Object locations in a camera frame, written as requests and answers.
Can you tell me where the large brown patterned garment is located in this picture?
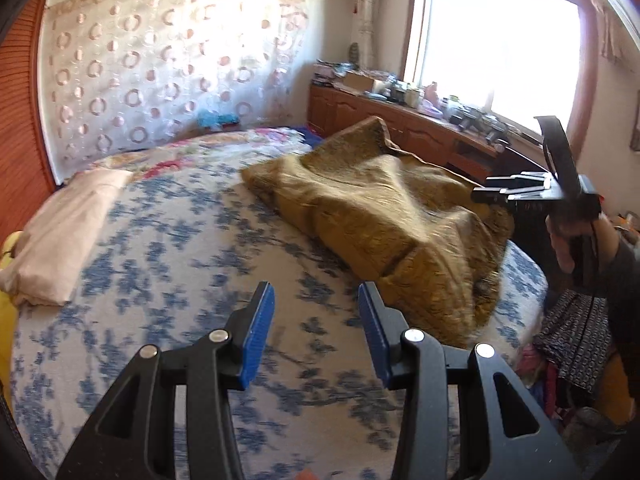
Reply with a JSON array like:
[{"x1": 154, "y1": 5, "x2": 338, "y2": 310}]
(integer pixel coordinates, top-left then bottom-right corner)
[{"x1": 241, "y1": 116, "x2": 516, "y2": 348}]

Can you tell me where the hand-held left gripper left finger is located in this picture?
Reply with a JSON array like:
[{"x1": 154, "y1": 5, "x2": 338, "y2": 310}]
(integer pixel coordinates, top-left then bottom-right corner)
[{"x1": 56, "y1": 281, "x2": 276, "y2": 480}]

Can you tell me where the cardboard box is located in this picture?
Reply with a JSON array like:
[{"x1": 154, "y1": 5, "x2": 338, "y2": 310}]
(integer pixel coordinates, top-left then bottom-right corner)
[{"x1": 342, "y1": 71, "x2": 383, "y2": 95}]

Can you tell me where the yellow cushion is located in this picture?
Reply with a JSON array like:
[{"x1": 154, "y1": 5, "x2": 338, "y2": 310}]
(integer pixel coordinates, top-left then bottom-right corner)
[{"x1": 0, "y1": 232, "x2": 23, "y2": 396}]

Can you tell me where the dark dotted cloth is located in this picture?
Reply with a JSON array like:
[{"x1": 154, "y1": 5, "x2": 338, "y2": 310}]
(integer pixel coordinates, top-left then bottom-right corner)
[{"x1": 534, "y1": 290, "x2": 617, "y2": 397}]

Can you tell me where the pink floral blanket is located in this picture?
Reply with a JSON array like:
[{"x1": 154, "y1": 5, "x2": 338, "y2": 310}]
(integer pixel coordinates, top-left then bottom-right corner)
[{"x1": 95, "y1": 127, "x2": 311, "y2": 176}]

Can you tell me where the beige folded cloth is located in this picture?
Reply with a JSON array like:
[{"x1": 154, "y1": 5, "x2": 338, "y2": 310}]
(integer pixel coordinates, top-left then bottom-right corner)
[{"x1": 0, "y1": 167, "x2": 133, "y2": 307}]

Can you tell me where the person's right hand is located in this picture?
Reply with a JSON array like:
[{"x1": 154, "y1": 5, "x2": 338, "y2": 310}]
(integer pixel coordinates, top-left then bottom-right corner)
[{"x1": 546, "y1": 210, "x2": 619, "y2": 287}]

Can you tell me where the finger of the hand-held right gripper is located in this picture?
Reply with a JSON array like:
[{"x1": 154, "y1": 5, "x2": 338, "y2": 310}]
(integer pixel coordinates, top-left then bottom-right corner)
[
  {"x1": 471, "y1": 186, "x2": 551, "y2": 207},
  {"x1": 486, "y1": 171, "x2": 555, "y2": 190}
]

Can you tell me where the sheer curtain with circles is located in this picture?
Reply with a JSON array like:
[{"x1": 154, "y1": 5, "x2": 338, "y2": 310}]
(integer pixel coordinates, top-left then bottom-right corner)
[{"x1": 40, "y1": 0, "x2": 321, "y2": 183}]

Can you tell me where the assorted small cabinet clutter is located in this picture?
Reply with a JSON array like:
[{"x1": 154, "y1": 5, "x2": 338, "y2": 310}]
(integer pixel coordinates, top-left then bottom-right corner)
[{"x1": 312, "y1": 42, "x2": 526, "y2": 153}]

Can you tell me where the window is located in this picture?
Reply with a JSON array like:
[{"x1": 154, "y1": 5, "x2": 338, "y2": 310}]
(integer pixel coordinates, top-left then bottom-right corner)
[{"x1": 400, "y1": 0, "x2": 596, "y2": 136}]

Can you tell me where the wooden cabinet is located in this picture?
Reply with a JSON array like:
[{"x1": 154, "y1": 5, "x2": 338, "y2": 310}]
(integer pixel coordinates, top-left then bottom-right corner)
[{"x1": 307, "y1": 82, "x2": 506, "y2": 181}]

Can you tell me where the pile of colourful clothes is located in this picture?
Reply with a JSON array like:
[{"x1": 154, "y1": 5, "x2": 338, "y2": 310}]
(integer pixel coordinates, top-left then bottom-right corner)
[{"x1": 517, "y1": 344, "x2": 568, "y2": 413}]

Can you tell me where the cream window curtain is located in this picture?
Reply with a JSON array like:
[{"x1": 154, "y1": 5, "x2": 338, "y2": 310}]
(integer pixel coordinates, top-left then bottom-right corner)
[{"x1": 350, "y1": 0, "x2": 426, "y2": 68}]

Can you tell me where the blue floral bed sheet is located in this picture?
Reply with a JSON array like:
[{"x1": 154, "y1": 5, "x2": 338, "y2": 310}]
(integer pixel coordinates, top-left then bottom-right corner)
[{"x1": 10, "y1": 150, "x2": 548, "y2": 480}]

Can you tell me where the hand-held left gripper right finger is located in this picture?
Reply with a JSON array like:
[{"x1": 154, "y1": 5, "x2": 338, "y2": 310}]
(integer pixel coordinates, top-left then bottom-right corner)
[{"x1": 358, "y1": 281, "x2": 583, "y2": 480}]

